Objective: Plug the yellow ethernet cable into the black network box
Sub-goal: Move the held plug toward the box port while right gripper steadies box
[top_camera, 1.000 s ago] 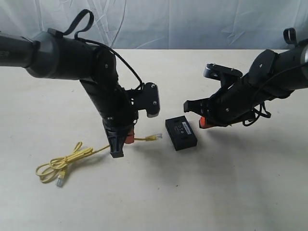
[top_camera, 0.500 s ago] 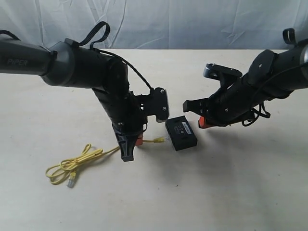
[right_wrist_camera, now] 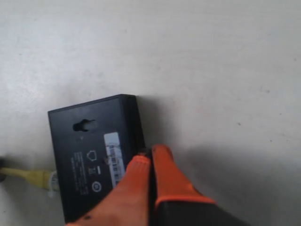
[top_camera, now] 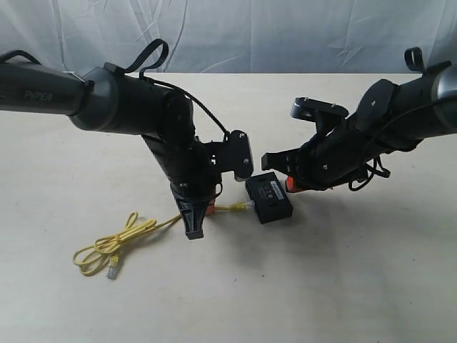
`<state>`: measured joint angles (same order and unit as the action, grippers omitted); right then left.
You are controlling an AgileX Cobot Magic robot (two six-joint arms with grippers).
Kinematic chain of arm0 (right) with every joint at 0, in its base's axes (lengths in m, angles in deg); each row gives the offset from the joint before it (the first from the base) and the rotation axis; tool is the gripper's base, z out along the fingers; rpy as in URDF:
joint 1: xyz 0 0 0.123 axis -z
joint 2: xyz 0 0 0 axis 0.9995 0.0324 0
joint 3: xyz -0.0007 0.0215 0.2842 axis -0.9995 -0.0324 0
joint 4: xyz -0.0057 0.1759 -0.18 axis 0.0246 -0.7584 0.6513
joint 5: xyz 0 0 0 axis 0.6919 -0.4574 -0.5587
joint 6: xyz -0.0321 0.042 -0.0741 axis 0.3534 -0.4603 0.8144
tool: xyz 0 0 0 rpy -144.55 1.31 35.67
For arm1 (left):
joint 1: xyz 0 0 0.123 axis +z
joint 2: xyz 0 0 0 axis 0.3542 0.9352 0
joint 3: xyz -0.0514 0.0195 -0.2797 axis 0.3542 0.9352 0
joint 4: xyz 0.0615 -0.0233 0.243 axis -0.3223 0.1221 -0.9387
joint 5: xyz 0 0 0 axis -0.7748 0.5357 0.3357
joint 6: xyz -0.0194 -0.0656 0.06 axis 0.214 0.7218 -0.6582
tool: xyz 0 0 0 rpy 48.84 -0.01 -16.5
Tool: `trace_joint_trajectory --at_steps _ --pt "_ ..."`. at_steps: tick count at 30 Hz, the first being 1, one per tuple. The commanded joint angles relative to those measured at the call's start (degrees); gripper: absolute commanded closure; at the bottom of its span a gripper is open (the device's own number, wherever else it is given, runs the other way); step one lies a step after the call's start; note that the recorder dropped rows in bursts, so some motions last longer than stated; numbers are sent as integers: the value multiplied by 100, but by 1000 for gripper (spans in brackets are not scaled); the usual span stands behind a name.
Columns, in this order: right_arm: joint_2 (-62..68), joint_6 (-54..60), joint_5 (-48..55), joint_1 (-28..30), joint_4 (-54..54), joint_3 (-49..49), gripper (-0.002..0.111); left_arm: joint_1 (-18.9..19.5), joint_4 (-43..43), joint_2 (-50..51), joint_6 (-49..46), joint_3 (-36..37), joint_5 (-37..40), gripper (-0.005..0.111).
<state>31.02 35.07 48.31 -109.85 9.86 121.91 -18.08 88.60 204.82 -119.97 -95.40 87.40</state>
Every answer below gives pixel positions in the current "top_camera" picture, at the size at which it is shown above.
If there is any yellow ethernet cable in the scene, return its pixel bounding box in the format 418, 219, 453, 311
72, 201, 256, 280

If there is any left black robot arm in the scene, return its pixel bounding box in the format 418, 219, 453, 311
1, 50, 221, 239

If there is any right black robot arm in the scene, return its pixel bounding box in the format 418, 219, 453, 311
261, 61, 456, 192

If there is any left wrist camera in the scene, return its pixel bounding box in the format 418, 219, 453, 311
205, 130, 253, 182

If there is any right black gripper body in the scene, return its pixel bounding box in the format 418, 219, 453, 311
291, 124, 371, 191

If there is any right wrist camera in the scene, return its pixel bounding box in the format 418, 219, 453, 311
290, 97, 348, 136

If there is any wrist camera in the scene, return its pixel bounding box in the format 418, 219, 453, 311
290, 97, 348, 136
205, 130, 253, 182

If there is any small black box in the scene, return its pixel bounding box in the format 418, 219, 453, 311
245, 172, 293, 224

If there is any grey backdrop cloth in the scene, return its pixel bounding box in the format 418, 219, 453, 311
1, 0, 456, 73

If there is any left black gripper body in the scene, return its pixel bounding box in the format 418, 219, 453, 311
169, 142, 221, 198

